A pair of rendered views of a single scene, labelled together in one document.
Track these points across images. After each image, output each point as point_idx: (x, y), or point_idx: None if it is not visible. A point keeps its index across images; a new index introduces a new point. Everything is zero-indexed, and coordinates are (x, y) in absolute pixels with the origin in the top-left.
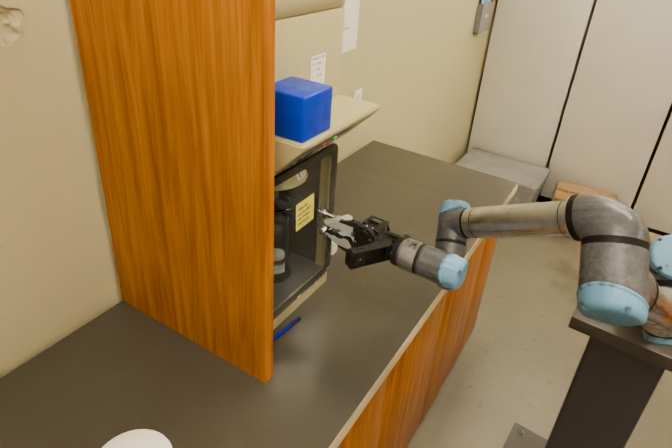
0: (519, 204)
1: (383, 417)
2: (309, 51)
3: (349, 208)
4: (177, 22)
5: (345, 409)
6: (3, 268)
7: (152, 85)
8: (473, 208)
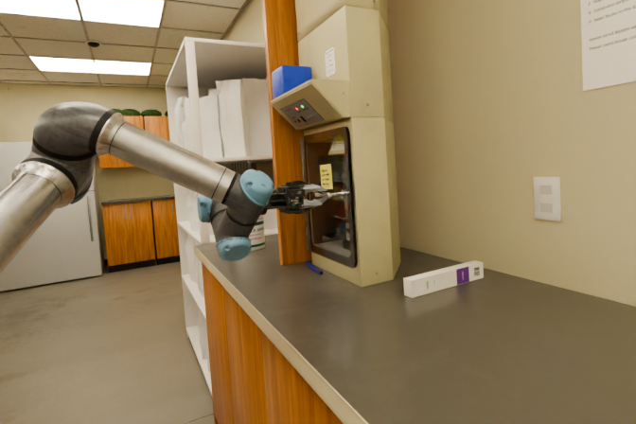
0: (173, 143)
1: (268, 417)
2: (323, 48)
3: (538, 323)
4: None
5: (231, 276)
6: None
7: None
8: (226, 167)
